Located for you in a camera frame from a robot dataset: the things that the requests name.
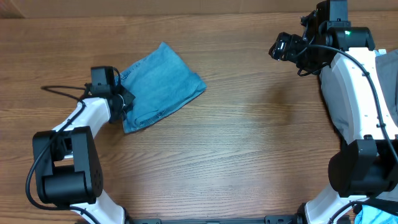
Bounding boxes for light blue denim jeans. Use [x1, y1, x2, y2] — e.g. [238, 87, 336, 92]
[120, 42, 206, 134]

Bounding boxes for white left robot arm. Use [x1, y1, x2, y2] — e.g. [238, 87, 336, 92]
[25, 83, 134, 223]

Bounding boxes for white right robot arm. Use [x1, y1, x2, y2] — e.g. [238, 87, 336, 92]
[265, 27, 397, 223]

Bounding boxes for grey trousers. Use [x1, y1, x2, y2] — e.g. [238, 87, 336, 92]
[319, 49, 398, 203]

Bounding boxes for light blue garment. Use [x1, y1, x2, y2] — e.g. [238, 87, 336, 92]
[354, 50, 397, 224]

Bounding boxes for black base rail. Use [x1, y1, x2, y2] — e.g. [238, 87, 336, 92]
[125, 214, 307, 224]

